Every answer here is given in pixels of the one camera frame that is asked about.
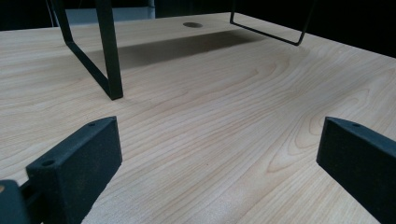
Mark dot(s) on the black two-tier metal rack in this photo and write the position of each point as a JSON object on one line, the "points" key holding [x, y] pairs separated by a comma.
{"points": [[109, 56]]}

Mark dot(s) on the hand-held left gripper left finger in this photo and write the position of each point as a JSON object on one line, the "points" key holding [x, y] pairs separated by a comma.
{"points": [[77, 168]]}

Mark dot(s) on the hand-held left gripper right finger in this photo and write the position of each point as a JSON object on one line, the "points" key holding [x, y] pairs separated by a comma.
{"points": [[361, 161]]}

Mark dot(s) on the round grey table grommet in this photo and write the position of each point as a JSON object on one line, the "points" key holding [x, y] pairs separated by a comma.
{"points": [[192, 25]]}

